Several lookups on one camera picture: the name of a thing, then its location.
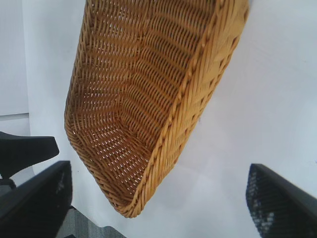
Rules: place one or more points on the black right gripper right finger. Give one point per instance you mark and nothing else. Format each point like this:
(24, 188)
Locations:
(284, 210)

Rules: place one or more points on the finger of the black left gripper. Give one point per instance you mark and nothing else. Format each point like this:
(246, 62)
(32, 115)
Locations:
(22, 151)

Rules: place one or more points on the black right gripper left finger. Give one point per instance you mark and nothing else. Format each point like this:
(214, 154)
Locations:
(32, 210)

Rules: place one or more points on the woven wicker basket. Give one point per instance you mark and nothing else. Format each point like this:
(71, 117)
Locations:
(148, 99)

